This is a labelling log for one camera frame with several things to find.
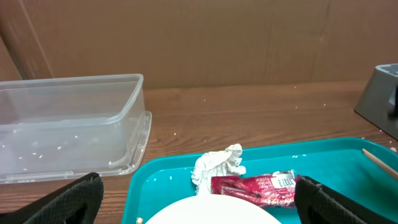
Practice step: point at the teal serving tray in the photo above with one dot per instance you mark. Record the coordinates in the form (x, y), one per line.
(338, 163)

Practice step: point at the red snack wrapper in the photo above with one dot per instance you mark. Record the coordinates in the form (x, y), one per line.
(266, 191)

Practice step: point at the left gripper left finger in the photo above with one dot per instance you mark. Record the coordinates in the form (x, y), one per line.
(78, 202)

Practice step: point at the crumpled white napkin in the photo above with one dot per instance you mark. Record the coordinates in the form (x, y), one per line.
(214, 164)

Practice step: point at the wooden chopstick right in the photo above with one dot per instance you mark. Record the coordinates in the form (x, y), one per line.
(381, 164)

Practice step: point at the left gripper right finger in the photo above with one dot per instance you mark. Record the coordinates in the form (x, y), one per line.
(319, 204)

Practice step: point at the peanuts and rice food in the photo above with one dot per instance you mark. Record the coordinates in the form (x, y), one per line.
(139, 220)

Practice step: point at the clear plastic bin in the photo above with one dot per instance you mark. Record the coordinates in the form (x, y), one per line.
(60, 103)

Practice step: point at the white plate with food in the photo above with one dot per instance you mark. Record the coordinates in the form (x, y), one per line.
(212, 209)

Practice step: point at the grey dishwasher rack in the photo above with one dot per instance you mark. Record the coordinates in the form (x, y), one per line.
(378, 102)

